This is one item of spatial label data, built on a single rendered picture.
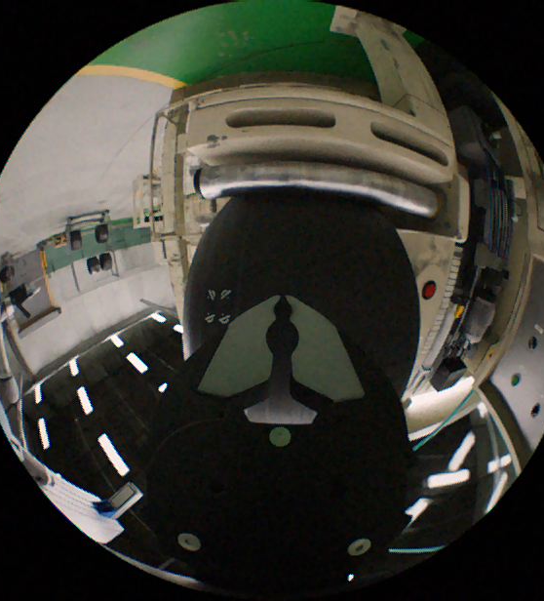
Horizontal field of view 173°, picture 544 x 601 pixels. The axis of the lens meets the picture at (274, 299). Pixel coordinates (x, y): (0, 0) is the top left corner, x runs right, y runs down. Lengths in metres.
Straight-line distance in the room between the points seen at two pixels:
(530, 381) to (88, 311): 12.18
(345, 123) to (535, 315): 0.54
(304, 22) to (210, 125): 0.90
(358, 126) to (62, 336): 12.04
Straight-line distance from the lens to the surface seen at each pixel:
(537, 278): 0.58
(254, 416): 0.19
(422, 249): 0.40
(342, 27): 1.07
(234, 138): 0.22
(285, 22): 1.07
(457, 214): 0.30
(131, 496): 1.25
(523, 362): 0.59
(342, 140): 0.22
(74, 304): 11.56
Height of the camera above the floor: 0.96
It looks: 24 degrees up
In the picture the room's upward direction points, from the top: 180 degrees counter-clockwise
